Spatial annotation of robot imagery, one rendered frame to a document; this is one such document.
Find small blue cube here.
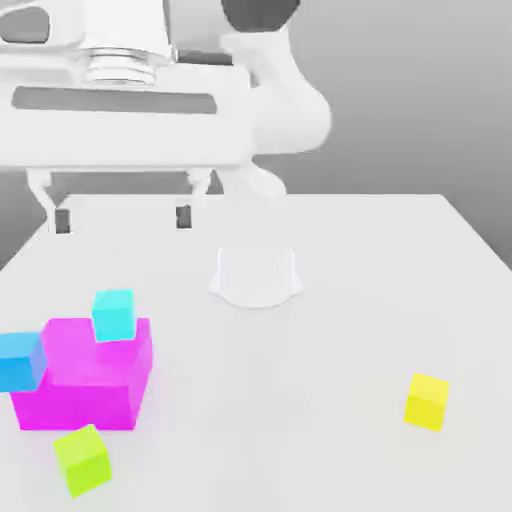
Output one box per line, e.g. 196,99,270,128
0,331,49,394

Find small cyan cube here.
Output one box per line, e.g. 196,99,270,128
91,288,137,344

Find small lime cube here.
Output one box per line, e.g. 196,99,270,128
53,423,113,500

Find small yellow cube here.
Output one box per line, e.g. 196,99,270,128
402,372,452,433

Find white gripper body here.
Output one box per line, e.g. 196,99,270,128
0,62,256,172

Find large magenta box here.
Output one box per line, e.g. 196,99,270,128
9,316,154,432

